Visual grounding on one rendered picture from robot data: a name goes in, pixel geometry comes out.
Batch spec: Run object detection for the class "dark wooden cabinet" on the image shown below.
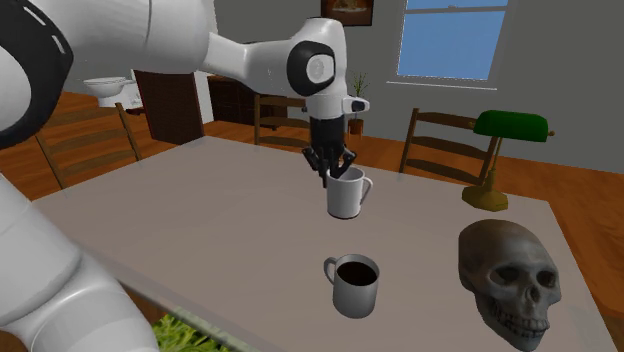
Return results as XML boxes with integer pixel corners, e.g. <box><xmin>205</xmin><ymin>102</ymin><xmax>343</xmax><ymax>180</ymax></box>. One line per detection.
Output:
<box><xmin>206</xmin><ymin>74</ymin><xmax>295</xmax><ymax>130</ymax></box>

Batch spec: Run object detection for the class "green banker's lamp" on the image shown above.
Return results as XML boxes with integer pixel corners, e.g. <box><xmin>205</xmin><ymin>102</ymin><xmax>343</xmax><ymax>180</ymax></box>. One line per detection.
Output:
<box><xmin>461</xmin><ymin>109</ymin><xmax>556</xmax><ymax>213</ymax></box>

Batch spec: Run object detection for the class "wooden ladder-back chair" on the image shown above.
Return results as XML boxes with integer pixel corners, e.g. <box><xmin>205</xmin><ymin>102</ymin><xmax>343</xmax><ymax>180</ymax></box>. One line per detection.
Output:
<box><xmin>33</xmin><ymin>101</ymin><xmax>144</xmax><ymax>191</ymax></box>
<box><xmin>252</xmin><ymin>93</ymin><xmax>314</xmax><ymax>150</ymax></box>
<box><xmin>398</xmin><ymin>107</ymin><xmax>501</xmax><ymax>187</ymax></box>

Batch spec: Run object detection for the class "grey mug with coffee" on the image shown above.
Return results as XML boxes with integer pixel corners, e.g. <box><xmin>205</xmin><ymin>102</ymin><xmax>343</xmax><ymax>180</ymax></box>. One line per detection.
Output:
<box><xmin>323</xmin><ymin>252</ymin><xmax>381</xmax><ymax>321</ymax></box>

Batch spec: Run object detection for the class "dark framed wall picture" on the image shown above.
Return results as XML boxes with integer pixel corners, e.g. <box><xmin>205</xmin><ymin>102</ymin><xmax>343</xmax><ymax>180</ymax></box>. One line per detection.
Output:
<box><xmin>320</xmin><ymin>0</ymin><xmax>376</xmax><ymax>28</ymax></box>

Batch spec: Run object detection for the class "potted plant in brown pot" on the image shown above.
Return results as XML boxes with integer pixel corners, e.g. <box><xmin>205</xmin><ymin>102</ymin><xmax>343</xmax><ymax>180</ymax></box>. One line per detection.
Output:
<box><xmin>346</xmin><ymin>71</ymin><xmax>371</xmax><ymax>137</ymax></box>

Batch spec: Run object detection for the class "grey skull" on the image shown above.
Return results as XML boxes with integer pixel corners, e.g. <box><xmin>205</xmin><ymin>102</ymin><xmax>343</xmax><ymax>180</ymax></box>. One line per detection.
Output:
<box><xmin>457</xmin><ymin>218</ymin><xmax>563</xmax><ymax>352</ymax></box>

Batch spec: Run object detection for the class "grey dining table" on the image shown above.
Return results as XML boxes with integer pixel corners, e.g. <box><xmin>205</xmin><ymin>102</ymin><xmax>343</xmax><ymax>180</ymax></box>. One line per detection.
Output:
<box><xmin>30</xmin><ymin>135</ymin><xmax>620</xmax><ymax>352</ymax></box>

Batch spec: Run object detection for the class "white-framed window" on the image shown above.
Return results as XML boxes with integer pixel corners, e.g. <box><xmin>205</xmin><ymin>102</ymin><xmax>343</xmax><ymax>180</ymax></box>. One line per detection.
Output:
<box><xmin>386</xmin><ymin>0</ymin><xmax>514</xmax><ymax>92</ymax></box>

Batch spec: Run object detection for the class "green leafy plant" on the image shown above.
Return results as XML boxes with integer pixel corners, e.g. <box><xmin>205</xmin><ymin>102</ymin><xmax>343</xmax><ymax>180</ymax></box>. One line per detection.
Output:
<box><xmin>150</xmin><ymin>313</ymin><xmax>231</xmax><ymax>352</ymax></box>

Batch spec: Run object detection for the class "white toilet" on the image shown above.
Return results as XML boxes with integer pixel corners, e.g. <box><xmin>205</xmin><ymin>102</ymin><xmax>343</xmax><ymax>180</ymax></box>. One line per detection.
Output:
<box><xmin>82</xmin><ymin>72</ymin><xmax>144</xmax><ymax>111</ymax></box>

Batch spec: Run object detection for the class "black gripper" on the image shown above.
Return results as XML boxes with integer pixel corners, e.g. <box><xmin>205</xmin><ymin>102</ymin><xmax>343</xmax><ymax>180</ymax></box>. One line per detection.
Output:
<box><xmin>301</xmin><ymin>115</ymin><xmax>359</xmax><ymax>189</ymax></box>

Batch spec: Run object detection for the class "white mug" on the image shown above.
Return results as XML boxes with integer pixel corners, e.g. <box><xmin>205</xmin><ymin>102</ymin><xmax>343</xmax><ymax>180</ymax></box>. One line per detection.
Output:
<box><xmin>324</xmin><ymin>166</ymin><xmax>375</xmax><ymax>221</ymax></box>

